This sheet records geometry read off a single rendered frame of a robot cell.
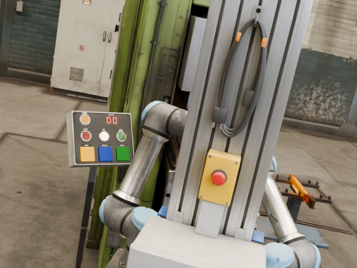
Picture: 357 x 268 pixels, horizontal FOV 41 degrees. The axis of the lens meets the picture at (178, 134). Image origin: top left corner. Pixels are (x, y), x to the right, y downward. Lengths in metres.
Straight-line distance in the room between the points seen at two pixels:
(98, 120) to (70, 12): 5.54
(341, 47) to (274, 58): 7.99
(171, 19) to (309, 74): 6.55
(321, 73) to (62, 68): 4.59
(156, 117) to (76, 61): 6.21
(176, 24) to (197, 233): 1.61
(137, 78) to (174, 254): 1.67
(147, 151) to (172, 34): 1.03
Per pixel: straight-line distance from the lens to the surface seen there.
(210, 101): 1.27
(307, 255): 1.88
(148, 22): 2.71
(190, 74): 2.62
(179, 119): 1.80
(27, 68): 8.85
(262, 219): 2.86
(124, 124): 2.58
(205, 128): 1.28
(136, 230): 1.79
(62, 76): 8.09
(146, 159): 1.86
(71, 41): 7.99
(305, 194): 2.60
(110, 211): 1.88
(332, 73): 9.22
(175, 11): 2.72
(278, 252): 1.79
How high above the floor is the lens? 1.82
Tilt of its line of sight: 15 degrees down
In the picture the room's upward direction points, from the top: 11 degrees clockwise
